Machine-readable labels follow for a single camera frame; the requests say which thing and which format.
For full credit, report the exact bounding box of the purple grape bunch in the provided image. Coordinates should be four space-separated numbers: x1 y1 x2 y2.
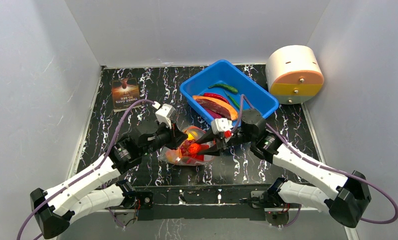
179 139 195 156

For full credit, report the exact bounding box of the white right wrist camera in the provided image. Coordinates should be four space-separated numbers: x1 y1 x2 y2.
211 118 233 138

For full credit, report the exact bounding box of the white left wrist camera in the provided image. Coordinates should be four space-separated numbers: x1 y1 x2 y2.
155 103 176 129

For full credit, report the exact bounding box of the dark paperback book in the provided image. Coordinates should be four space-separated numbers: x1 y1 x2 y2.
111 78 140 112

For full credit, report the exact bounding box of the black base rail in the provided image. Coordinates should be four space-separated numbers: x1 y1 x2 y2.
112 183 303 222

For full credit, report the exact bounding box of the blue plastic bin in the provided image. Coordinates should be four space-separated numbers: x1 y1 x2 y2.
180 59 280 124

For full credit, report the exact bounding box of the purple cable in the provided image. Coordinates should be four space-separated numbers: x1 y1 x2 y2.
230 94 398 225
16 99 161 240

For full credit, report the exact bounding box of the yellow mango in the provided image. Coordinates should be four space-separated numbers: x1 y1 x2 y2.
184 128 203 141

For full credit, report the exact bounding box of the round white orange drawer box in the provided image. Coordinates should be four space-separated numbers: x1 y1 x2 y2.
265 45 325 105

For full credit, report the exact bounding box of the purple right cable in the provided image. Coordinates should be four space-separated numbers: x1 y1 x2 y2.
230 94 398 225

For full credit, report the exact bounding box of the small orange chili pepper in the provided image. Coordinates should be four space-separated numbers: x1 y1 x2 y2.
187 143 202 156

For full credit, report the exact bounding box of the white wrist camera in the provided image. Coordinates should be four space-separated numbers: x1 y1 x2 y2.
211 118 233 138
155 103 176 129

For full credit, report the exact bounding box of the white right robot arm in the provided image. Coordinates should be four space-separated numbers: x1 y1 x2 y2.
196 109 372 228

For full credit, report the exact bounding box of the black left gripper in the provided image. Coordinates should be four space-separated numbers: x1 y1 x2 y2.
141 118 188 157

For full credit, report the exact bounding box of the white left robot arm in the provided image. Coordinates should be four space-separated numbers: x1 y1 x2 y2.
29 120 188 240

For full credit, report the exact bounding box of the thin green chili pepper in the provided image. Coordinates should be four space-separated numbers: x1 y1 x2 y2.
227 94 240 110

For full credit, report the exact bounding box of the clear zip bag orange seal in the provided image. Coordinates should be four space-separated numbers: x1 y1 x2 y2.
158 125 215 166

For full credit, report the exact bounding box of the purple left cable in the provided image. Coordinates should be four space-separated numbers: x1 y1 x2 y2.
16 99 161 240

